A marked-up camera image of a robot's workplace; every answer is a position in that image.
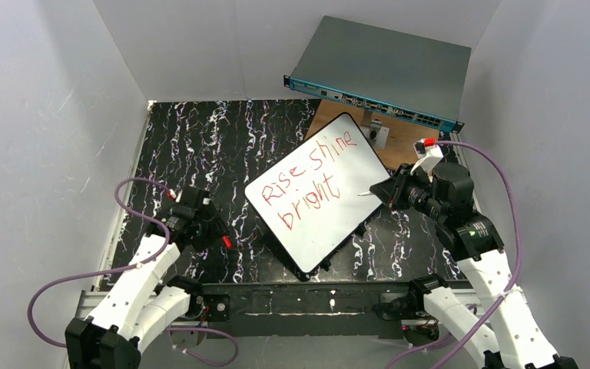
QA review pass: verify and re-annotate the aluminium rail frame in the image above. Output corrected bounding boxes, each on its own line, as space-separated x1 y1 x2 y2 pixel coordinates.
63 282 489 369

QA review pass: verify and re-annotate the metal bracket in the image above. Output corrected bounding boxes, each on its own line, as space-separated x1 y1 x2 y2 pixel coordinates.
360 110 389 150

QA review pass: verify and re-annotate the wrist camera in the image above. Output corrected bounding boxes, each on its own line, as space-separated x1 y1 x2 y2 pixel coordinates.
168 187 211 209
410 138 444 175

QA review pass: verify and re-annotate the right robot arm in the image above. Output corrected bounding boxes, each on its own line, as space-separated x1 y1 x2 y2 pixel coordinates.
370 162 577 368

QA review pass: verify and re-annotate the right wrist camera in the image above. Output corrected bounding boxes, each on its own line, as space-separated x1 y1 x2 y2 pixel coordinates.
410 138 444 175

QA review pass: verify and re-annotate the wooden board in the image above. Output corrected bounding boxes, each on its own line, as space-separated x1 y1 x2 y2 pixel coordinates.
305 100 439 170

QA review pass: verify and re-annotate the red marker cap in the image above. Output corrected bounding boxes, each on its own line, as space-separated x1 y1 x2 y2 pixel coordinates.
222 235 233 250

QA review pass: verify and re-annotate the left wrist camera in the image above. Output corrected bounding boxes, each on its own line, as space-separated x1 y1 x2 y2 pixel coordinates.
168 187 211 209

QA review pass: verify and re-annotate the white whiteboard black frame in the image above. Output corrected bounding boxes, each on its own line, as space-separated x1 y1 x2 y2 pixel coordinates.
244 113 389 273

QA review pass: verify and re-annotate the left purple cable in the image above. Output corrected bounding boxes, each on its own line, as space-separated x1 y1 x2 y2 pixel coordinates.
26 177 240 367

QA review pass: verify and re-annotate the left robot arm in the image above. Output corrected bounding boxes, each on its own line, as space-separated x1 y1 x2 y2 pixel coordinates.
65 188 230 368

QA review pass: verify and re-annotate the blue network switch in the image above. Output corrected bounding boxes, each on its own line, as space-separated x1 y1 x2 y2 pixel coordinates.
283 15 471 133

